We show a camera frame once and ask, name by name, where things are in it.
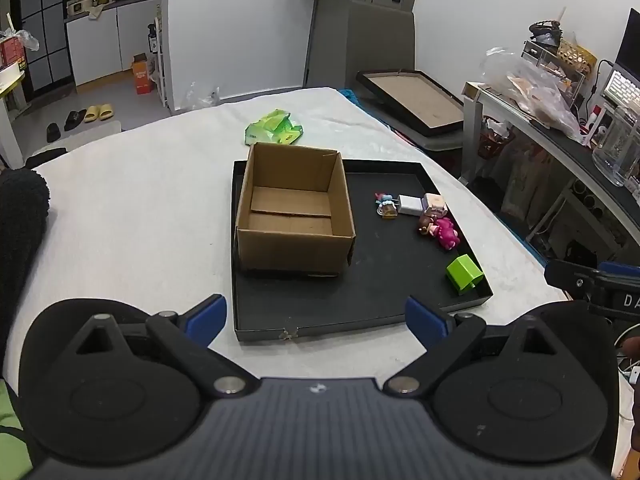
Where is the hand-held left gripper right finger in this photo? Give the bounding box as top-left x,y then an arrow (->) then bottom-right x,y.
382,295 -> 571,396

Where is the beige block-head figurine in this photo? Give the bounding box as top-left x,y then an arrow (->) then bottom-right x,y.
421,192 -> 447,219

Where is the green cloth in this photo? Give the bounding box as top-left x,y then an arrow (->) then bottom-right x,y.
0,379 -> 28,466

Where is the computer keyboard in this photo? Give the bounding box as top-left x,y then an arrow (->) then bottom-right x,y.
602,69 -> 640,111

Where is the orange box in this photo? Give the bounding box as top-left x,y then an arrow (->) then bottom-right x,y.
131,54 -> 153,95

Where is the red basket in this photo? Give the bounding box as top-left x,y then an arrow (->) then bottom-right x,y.
477,127 -> 516,158

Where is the grey desk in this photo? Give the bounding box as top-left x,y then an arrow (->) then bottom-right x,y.
462,81 -> 640,261

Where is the green box toy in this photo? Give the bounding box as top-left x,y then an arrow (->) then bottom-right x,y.
446,255 -> 485,297

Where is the white cabinet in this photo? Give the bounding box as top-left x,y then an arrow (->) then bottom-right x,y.
65,0 -> 163,86

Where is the green tissue packet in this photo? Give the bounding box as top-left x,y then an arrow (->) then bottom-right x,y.
244,109 -> 304,147

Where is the wicker basket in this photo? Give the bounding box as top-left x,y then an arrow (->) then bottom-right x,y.
556,40 -> 598,78

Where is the red box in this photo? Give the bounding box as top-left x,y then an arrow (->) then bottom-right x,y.
0,37 -> 26,68

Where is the clear plastic bag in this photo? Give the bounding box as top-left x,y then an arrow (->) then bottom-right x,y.
479,47 -> 583,141

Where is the crumpled clear floor bag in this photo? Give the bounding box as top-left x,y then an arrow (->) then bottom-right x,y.
185,81 -> 221,111

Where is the clear plastic container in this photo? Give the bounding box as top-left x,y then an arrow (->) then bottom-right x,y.
592,105 -> 640,187

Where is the dark monitor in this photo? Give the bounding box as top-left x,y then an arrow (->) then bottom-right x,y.
615,7 -> 640,81

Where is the metal pole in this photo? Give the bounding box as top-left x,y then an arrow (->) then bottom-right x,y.
302,0 -> 326,88

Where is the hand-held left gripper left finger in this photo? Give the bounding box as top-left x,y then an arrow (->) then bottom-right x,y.
70,294 -> 261,396

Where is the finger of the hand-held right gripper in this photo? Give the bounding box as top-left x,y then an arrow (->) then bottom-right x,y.
544,259 -> 640,292

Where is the pink doll figurine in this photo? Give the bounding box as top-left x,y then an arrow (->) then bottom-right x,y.
418,215 -> 460,251

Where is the brown cardboard box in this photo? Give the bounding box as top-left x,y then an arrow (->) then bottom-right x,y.
235,141 -> 357,277

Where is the black shallow tray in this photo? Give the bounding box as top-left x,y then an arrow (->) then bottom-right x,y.
231,158 -> 494,343

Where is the beige tote bag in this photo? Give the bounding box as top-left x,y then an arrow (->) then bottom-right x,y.
500,145 -> 556,221

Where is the small blue figurine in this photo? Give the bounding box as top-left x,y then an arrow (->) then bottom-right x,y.
375,191 -> 399,220

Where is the black framed board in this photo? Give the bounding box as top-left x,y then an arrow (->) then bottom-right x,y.
356,69 -> 465,138

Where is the black grid window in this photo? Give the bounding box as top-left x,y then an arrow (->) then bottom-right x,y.
10,0 -> 76,93

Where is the white plug charger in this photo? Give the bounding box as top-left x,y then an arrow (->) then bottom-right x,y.
396,194 -> 425,216

